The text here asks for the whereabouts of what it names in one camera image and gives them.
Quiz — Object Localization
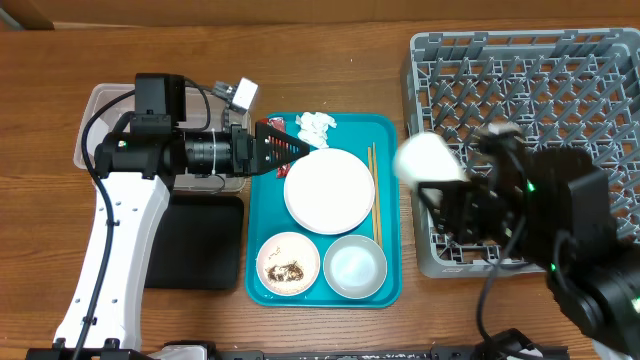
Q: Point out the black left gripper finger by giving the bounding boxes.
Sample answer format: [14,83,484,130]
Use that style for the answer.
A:
[255,122,310,150]
[252,149,310,175]

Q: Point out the white round plate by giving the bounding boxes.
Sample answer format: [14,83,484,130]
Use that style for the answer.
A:
[283,148,375,235]

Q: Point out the white cup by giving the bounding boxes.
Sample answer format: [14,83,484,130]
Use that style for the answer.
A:
[393,132,467,190]

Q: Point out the grey round bowl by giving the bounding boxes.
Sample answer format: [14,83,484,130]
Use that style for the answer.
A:
[323,234,387,300]

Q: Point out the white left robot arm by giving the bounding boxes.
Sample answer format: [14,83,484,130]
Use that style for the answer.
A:
[26,73,310,359]

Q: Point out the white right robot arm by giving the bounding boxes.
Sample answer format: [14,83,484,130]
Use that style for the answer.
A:
[413,131,639,359]

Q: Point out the grey dishwasher rack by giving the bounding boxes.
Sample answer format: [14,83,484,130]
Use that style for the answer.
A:
[400,28,640,279]

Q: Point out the red snack wrapper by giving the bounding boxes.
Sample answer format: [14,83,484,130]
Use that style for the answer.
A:
[260,117,291,178]

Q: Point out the crumpled white tissue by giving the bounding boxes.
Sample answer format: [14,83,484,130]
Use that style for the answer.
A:
[295,112,337,149]

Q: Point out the teal plastic tray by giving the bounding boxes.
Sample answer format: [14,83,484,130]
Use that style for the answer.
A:
[245,113,402,308]

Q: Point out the left wooden chopstick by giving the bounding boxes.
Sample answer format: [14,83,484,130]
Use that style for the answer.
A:
[367,146,380,246]

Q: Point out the wooden chopstick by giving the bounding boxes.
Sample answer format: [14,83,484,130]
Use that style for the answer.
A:
[367,146,380,246]
[371,142,383,249]

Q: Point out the small dish with food scraps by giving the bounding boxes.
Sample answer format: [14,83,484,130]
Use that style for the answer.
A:
[256,232,321,297]

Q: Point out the right wooden chopstick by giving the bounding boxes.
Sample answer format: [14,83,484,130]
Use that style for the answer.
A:
[371,142,383,249]

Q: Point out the black rectangular tray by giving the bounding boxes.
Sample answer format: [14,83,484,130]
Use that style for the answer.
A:
[145,193,244,290]

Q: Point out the clear plastic bin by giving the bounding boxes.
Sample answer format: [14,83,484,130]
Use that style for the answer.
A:
[73,83,246,193]

